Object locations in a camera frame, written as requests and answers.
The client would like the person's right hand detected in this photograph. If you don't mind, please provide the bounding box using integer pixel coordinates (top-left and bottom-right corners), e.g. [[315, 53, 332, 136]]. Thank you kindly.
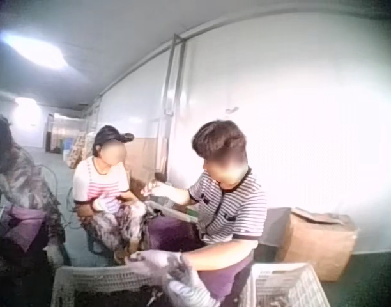
[[165, 260, 222, 307]]

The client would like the purple cloth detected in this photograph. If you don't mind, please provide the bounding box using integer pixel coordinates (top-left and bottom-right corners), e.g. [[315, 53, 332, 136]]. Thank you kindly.
[[148, 219, 200, 254]]

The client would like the grey metal tray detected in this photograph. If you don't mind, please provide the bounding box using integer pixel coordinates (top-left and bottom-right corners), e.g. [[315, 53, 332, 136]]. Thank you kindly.
[[146, 195, 200, 225]]

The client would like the white plastic crate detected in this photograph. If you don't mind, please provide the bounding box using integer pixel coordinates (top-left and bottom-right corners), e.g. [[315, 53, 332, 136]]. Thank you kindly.
[[50, 264, 171, 307], [245, 262, 331, 307]]

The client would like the brown cardboard sheet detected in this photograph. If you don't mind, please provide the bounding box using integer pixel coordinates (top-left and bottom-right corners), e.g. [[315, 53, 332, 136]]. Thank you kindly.
[[123, 136, 168, 193]]

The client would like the brown cardboard box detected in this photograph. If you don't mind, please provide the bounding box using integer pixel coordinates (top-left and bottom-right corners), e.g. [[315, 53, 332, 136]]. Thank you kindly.
[[275, 207, 359, 283]]

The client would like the stack of cartons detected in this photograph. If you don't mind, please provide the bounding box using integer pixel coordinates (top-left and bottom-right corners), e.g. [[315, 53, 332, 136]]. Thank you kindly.
[[66, 130, 98, 169]]

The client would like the ceiling light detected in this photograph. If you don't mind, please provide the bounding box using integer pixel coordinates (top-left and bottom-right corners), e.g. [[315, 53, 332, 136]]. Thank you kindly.
[[0, 29, 69, 70], [14, 97, 40, 110]]

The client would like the grey metal wall post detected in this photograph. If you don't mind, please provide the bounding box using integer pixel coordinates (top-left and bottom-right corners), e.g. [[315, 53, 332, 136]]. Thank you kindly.
[[160, 33, 187, 173]]

